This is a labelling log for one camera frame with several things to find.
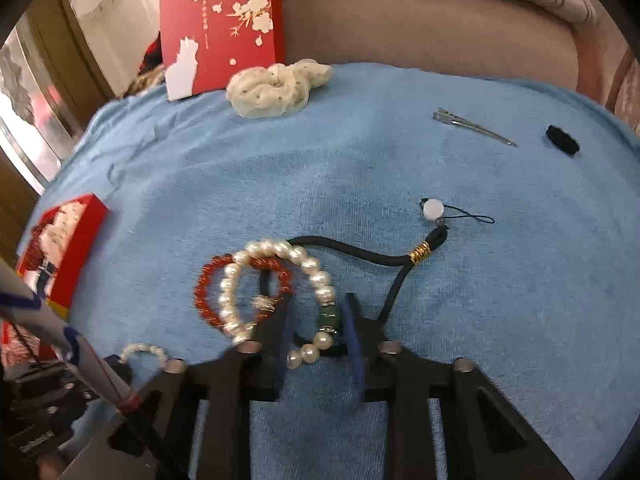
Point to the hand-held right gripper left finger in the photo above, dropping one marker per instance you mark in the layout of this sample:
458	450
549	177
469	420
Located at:
285	340

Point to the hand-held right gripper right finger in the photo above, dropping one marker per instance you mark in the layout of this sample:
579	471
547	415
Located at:
352	345

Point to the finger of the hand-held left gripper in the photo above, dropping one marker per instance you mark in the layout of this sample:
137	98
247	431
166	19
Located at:
120	370

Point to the red box with white inside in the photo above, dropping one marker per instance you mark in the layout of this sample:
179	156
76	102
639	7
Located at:
75	260

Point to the red polka dot scrunchie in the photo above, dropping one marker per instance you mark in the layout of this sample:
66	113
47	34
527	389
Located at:
39	245

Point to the white dotted scrunchie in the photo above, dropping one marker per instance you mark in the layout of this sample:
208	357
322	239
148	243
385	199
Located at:
62	230

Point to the black elastic band gold wrap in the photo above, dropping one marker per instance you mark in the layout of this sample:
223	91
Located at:
350	247

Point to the blue towel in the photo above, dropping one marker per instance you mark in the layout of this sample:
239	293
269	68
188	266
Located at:
350	175

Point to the cream dotted scrunchie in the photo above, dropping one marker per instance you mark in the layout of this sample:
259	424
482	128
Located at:
265	92

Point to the silver hair clip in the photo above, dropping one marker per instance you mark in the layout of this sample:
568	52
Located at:
470	125

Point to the small black hair clip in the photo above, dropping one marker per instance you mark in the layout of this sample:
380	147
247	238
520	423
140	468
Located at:
562	140

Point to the red box with blossoms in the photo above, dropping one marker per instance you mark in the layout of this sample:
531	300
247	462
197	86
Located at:
225	35

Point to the pink quilted sofa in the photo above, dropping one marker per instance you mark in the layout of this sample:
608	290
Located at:
425	25

